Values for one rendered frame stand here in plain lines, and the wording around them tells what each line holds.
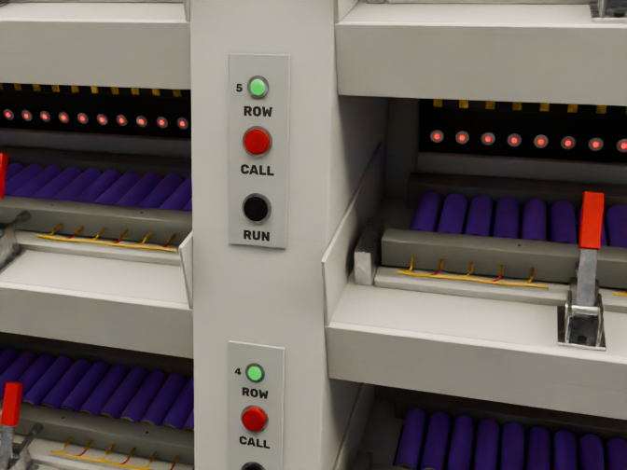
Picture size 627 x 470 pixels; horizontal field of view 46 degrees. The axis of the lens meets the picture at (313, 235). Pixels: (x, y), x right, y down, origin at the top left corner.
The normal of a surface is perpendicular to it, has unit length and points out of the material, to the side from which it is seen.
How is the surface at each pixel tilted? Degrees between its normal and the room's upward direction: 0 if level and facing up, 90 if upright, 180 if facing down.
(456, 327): 18
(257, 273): 90
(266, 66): 90
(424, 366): 108
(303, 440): 90
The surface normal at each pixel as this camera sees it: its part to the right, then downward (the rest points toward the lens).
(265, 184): -0.27, 0.21
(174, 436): -0.06, -0.87
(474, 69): -0.27, 0.50
